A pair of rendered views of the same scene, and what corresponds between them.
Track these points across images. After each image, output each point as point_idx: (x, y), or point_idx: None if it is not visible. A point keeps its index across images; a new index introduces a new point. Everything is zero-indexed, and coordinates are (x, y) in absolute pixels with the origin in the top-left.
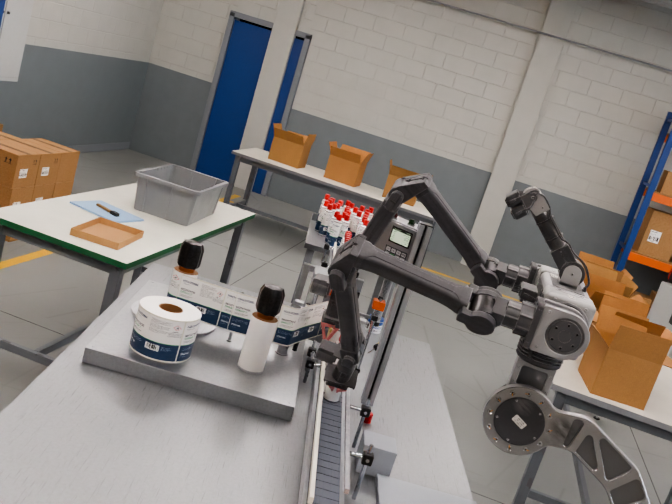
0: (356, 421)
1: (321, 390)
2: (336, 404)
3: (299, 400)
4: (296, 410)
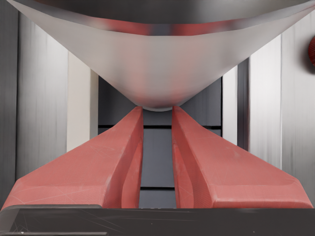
0: (288, 80)
1: (78, 121)
2: (191, 112)
3: (41, 34)
4: (34, 136)
